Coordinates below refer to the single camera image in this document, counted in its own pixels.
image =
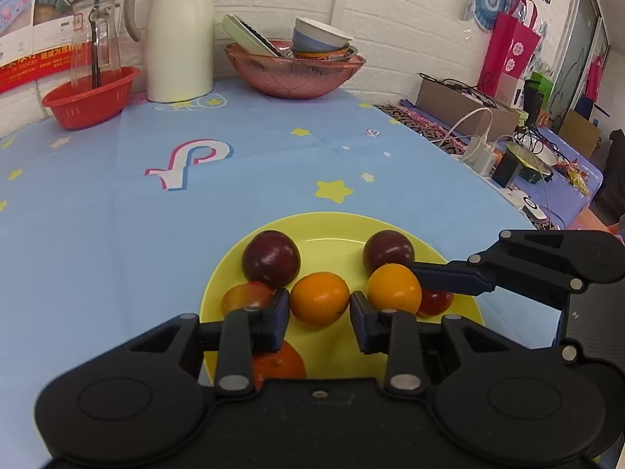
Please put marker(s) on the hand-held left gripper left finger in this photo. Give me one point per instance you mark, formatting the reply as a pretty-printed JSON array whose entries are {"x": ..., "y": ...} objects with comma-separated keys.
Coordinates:
[{"x": 279, "y": 320}]

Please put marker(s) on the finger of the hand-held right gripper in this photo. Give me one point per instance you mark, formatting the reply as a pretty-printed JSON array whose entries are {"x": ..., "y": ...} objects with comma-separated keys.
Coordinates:
[{"x": 454, "y": 283}]

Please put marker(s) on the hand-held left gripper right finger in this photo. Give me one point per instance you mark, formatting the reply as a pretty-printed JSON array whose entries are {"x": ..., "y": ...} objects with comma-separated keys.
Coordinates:
[{"x": 360, "y": 325}]

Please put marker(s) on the red plum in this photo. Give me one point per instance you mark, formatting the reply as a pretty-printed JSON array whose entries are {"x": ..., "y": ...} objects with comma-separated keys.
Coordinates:
[
  {"x": 435, "y": 302},
  {"x": 244, "y": 297}
]

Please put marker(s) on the orange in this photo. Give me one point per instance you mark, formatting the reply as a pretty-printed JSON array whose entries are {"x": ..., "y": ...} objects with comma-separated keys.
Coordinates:
[
  {"x": 394, "y": 287},
  {"x": 320, "y": 299},
  {"x": 281, "y": 365}
]

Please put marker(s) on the dark purple plum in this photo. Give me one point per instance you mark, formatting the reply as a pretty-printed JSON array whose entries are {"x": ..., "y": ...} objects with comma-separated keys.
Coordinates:
[
  {"x": 271, "y": 259},
  {"x": 388, "y": 253}
]

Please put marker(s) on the yellow plastic plate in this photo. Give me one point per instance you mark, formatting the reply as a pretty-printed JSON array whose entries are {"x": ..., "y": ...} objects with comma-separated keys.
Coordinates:
[{"x": 332, "y": 249}]

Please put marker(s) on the white power strip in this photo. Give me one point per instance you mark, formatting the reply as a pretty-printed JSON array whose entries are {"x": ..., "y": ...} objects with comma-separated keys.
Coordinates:
[{"x": 508, "y": 194}]

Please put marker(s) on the white round device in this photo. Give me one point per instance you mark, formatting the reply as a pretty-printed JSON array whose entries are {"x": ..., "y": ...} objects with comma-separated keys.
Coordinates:
[{"x": 533, "y": 207}]

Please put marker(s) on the purple cloth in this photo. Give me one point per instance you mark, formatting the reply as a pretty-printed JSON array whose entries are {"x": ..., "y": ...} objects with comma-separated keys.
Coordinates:
[{"x": 571, "y": 200}]

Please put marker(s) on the black power adapter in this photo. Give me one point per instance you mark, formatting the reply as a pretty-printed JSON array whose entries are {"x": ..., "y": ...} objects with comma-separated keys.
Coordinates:
[{"x": 505, "y": 168}]

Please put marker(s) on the white charger plug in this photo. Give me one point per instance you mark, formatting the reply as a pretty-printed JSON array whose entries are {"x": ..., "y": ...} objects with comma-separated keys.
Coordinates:
[{"x": 481, "y": 156}]

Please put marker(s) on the yellow green bowl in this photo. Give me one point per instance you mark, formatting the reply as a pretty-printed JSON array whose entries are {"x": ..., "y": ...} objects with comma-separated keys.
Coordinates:
[{"x": 534, "y": 163}]

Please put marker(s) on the blue printed tablecloth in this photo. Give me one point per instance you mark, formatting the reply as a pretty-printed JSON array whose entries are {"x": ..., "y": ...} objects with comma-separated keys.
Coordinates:
[{"x": 146, "y": 215}]

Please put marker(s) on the small brown cardboard box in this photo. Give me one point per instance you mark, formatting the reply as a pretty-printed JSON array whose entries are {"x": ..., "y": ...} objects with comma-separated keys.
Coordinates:
[{"x": 581, "y": 132}]

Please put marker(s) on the white box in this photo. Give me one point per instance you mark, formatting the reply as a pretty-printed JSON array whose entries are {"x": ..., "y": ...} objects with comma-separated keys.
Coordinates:
[{"x": 508, "y": 90}]

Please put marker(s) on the green paper bag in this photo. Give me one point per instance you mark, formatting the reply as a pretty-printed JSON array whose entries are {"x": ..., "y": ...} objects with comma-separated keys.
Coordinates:
[{"x": 543, "y": 85}]

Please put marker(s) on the pink glass bowl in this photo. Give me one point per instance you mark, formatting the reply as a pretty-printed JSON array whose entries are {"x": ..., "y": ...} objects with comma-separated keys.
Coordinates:
[{"x": 293, "y": 78}]

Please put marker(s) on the pink gift bag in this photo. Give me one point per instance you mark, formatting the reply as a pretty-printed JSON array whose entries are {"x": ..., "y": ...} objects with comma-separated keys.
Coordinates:
[{"x": 510, "y": 44}]

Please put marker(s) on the blue and white bowl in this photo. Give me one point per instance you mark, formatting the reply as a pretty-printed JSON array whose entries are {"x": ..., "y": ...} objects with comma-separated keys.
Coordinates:
[{"x": 320, "y": 34}]

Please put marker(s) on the tilted plates in bowl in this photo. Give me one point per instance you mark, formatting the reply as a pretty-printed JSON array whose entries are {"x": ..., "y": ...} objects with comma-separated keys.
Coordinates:
[{"x": 249, "y": 34}]

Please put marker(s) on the red plastic basket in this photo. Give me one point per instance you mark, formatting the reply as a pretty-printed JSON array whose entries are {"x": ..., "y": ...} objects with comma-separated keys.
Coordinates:
[{"x": 88, "y": 105}]

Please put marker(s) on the white thermos carafe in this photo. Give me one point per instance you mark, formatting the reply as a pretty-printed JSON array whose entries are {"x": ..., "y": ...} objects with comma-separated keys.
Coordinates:
[{"x": 179, "y": 39}]

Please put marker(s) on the clear glass pitcher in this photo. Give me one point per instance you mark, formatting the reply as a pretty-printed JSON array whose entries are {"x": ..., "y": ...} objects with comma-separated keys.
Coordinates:
[{"x": 95, "y": 49}]

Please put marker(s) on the wall poster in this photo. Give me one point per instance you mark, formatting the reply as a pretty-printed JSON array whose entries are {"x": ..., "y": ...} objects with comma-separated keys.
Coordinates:
[{"x": 44, "y": 14}]

